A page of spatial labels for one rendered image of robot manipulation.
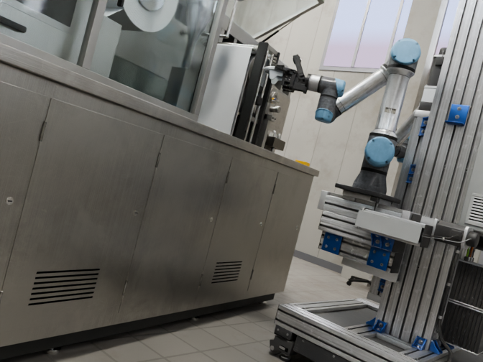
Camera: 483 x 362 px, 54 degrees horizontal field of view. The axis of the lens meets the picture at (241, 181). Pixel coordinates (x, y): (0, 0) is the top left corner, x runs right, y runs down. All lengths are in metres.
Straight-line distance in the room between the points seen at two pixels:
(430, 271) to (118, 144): 1.40
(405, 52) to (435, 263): 0.90
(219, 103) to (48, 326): 1.53
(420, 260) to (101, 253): 1.35
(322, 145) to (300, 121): 0.47
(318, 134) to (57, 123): 4.53
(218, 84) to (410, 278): 1.42
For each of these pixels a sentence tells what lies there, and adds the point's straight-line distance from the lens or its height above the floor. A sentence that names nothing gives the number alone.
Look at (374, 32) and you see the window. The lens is 5.79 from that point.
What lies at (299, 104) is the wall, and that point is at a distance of 5.97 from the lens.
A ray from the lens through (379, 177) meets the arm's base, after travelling 2.16.
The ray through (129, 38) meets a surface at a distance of 1.65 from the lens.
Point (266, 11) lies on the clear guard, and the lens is 3.14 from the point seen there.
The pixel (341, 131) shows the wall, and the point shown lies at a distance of 5.57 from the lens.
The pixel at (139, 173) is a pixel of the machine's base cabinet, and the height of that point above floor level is 0.66.
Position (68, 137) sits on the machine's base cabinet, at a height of 0.72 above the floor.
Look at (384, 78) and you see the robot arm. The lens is 2.24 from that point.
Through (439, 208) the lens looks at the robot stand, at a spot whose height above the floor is 0.82.
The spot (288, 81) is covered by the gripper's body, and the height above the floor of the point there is 1.19.
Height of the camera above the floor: 0.73
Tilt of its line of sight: level
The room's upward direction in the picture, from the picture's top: 15 degrees clockwise
